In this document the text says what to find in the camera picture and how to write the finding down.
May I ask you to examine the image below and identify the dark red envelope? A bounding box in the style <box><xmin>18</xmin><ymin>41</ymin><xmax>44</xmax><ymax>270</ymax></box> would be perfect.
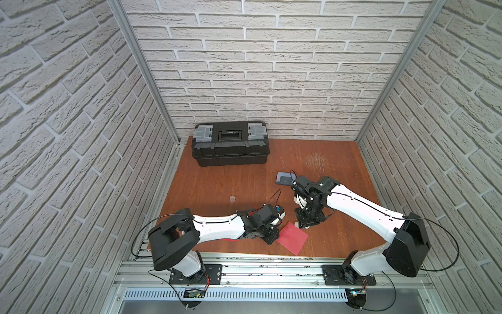
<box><xmin>277</xmin><ymin>222</ymin><xmax>309</xmax><ymax>256</ymax></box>

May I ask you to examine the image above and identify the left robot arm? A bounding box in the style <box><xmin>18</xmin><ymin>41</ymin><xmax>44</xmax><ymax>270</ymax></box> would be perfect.
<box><xmin>148</xmin><ymin>204</ymin><xmax>286</xmax><ymax>278</ymax></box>

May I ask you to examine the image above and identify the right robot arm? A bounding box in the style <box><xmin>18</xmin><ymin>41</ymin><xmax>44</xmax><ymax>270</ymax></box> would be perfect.
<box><xmin>292</xmin><ymin>176</ymin><xmax>431</xmax><ymax>284</ymax></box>

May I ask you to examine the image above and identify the grey hole punch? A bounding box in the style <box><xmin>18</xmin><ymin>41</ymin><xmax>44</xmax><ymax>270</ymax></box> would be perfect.
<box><xmin>276</xmin><ymin>172</ymin><xmax>296</xmax><ymax>187</ymax></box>

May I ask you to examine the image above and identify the black plastic toolbox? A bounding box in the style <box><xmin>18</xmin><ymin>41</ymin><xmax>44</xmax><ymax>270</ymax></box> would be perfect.
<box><xmin>192</xmin><ymin>121</ymin><xmax>270</xmax><ymax>167</ymax></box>

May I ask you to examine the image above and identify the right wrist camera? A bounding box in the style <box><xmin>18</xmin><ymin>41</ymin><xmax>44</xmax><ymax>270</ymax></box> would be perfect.
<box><xmin>294</xmin><ymin>194</ymin><xmax>309</xmax><ymax>209</ymax></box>

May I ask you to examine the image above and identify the aluminium rail frame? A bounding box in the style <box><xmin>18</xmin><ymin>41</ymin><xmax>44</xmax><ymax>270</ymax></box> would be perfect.
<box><xmin>111</xmin><ymin>253</ymin><xmax>431</xmax><ymax>303</ymax></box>

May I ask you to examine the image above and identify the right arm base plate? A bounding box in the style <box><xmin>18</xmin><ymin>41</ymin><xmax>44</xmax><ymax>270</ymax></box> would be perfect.
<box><xmin>321</xmin><ymin>264</ymin><xmax>377</xmax><ymax>287</ymax></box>

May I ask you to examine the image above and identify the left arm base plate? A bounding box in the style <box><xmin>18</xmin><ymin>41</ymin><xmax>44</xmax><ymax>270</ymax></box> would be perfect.
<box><xmin>169</xmin><ymin>264</ymin><xmax>223</xmax><ymax>285</ymax></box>

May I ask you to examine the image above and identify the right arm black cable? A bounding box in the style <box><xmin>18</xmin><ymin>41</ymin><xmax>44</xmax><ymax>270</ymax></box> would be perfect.
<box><xmin>289</xmin><ymin>169</ymin><xmax>460</xmax><ymax>312</ymax></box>

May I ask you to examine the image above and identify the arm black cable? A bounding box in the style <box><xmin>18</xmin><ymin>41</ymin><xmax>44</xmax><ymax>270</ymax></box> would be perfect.
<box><xmin>289</xmin><ymin>169</ymin><xmax>460</xmax><ymax>312</ymax></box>
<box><xmin>130</xmin><ymin>188</ymin><xmax>283</xmax><ymax>260</ymax></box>

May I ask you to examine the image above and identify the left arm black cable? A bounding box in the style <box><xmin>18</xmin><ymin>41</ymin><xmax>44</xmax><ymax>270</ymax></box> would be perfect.
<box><xmin>130</xmin><ymin>188</ymin><xmax>283</xmax><ymax>260</ymax></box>

